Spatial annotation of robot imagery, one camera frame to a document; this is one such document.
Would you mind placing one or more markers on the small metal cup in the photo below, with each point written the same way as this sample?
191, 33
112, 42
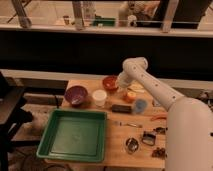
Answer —
131, 145

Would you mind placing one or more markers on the red bowl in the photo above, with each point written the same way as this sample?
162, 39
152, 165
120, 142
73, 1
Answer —
109, 83

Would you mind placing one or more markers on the black side table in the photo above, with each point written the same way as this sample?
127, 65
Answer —
12, 117

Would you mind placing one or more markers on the black handled knife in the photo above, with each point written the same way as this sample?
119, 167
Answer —
160, 130

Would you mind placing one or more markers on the purple bowl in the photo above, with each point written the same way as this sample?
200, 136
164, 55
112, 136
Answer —
76, 95

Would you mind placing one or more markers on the pile of brown nuts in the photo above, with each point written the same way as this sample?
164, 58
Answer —
159, 153

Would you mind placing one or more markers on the square metal cutter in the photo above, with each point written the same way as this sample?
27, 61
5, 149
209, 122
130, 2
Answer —
149, 138

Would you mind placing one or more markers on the white cup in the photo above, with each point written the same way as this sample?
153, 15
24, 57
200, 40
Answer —
99, 97

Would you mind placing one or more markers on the orange fruit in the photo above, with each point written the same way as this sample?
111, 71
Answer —
130, 96

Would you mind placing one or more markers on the green plastic tray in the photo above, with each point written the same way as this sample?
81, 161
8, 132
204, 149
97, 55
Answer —
74, 135

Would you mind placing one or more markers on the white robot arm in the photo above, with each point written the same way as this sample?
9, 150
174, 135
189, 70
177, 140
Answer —
189, 135

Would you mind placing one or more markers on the orange carrot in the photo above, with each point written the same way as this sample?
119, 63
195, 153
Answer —
157, 117

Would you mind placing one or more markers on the black rectangular block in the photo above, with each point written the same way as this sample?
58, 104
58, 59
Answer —
121, 108

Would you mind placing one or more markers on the silver fork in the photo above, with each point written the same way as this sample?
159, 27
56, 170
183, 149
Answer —
127, 124

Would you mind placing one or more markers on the yellow banana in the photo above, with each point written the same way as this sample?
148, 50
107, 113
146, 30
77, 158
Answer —
137, 88

